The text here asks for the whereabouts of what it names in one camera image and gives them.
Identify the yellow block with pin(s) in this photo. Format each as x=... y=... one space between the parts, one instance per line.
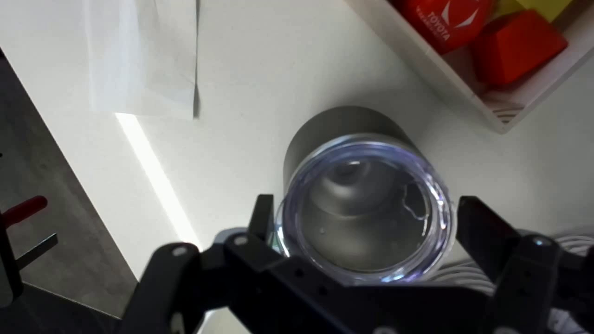
x=547 y=7

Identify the clear plastic mug lid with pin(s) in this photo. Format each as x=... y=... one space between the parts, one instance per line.
x=371 y=232

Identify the red block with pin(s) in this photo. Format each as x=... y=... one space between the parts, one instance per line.
x=515 y=46

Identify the red soft ball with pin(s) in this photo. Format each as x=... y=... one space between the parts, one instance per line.
x=445 y=18

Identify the grey steel coffee mug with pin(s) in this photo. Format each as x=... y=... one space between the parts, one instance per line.
x=334 y=125

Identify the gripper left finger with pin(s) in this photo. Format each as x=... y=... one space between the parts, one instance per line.
x=260 y=278

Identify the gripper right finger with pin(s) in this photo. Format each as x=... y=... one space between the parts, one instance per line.
x=519 y=269

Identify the white tray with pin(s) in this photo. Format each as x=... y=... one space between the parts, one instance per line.
x=445 y=74

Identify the white paper sheet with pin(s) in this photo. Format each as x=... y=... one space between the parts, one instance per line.
x=139 y=55

